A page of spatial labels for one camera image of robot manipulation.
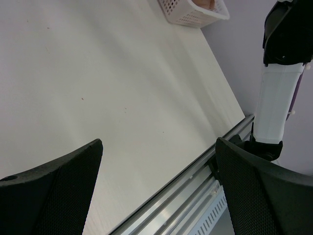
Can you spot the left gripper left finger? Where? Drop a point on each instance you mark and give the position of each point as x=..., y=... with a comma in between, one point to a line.
x=53, y=198

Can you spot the white slotted cable duct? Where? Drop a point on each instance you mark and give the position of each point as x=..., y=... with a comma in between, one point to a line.
x=211, y=216

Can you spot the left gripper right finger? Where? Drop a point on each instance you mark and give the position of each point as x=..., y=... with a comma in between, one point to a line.
x=264, y=198

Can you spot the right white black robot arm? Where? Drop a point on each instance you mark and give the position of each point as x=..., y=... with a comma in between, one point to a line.
x=288, y=48

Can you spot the white plastic basket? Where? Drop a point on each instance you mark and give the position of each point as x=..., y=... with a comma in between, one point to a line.
x=185, y=12

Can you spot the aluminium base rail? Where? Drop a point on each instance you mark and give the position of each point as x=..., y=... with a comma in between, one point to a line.
x=175, y=209

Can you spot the pink bras pile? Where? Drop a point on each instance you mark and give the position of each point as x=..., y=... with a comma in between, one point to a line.
x=205, y=4

